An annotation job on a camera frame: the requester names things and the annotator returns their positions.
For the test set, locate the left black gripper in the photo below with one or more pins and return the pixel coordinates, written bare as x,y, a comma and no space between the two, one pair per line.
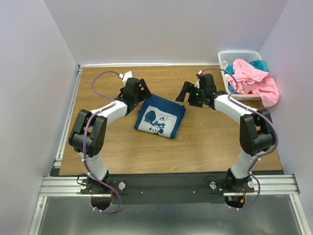
145,93

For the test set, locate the aluminium frame rail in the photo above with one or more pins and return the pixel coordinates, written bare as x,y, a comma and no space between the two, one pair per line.
68,187

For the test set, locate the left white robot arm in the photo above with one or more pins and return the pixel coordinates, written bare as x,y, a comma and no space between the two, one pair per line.
88,133

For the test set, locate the teal t shirt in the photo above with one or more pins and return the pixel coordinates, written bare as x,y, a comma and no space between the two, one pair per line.
259,64

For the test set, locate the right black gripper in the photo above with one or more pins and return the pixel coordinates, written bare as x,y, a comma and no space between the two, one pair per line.
187,88

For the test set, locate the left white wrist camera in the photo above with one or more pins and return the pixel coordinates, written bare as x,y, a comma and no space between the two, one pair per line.
127,75

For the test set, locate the pink t shirt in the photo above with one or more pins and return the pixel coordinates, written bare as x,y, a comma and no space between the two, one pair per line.
254,80

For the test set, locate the dark blue t shirt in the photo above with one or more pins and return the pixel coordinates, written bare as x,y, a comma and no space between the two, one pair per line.
160,116

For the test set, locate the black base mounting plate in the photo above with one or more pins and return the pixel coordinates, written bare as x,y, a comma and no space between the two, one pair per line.
167,188

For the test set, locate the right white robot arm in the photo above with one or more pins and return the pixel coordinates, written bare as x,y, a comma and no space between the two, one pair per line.
257,135

